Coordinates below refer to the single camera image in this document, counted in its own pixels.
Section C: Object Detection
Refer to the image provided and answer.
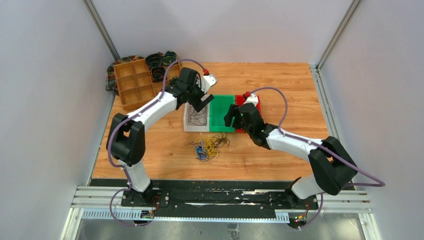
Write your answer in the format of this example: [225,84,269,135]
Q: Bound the rolled dark tie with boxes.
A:
[145,52,163,70]
[150,66,166,83]

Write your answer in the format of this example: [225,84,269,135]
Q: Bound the aluminium frame rail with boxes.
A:
[61,181,381,240]

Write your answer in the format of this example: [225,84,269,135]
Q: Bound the rolled dark tie middle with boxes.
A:
[150,66,166,83]

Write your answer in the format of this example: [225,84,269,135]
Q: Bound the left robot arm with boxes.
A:
[106,67,218,207]

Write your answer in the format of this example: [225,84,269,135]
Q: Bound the dark brown wire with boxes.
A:
[188,106,208,127]

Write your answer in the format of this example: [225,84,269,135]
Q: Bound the blue yellow wires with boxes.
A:
[188,132,232,163]

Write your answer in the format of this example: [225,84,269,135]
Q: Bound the rolled dark tie back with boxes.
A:
[145,52,163,70]

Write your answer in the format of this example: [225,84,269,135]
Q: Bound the rolled green tie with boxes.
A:
[162,50,177,67]

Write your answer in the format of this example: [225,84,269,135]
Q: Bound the red plastic bin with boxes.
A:
[232,92,264,133]

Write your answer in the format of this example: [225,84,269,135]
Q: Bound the green plastic bin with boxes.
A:
[209,94,236,133]

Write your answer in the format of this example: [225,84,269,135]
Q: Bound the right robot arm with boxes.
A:
[223,103,358,209]

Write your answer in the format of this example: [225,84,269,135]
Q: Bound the white plastic bin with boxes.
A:
[183,103,210,133]

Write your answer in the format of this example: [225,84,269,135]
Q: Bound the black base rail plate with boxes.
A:
[91,178,355,220]

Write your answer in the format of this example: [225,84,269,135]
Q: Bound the plaid cloth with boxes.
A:
[105,55,144,95]

